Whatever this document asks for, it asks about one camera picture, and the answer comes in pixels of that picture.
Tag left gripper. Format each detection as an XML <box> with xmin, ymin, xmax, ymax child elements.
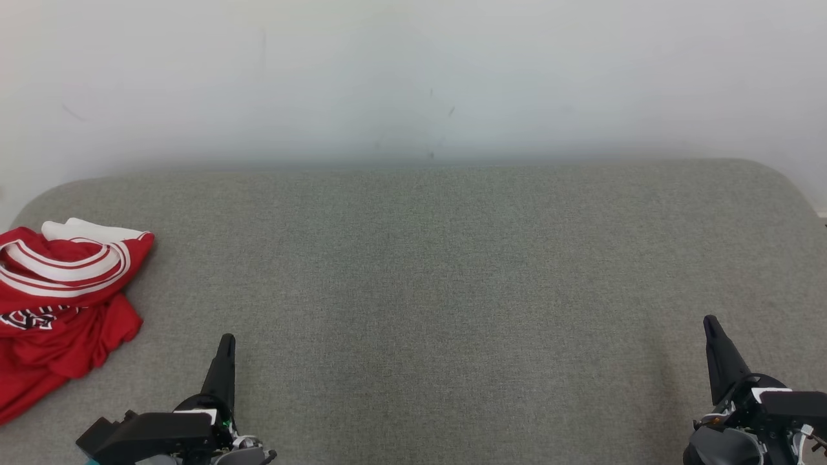
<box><xmin>174</xmin><ymin>334</ymin><xmax>237</xmax><ymax>448</ymax></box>

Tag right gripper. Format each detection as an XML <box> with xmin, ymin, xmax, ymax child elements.
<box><xmin>703</xmin><ymin>315</ymin><xmax>792</xmax><ymax>428</ymax></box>

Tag red shorts white side stripe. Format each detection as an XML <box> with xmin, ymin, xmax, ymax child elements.
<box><xmin>0</xmin><ymin>294</ymin><xmax>144</xmax><ymax>426</ymax></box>

